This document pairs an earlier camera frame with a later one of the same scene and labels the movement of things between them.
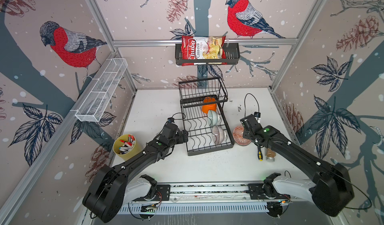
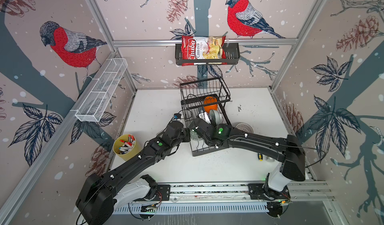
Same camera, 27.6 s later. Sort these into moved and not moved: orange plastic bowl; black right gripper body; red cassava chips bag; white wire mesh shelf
Moved: black right gripper body
Not moved: orange plastic bowl; red cassava chips bag; white wire mesh shelf
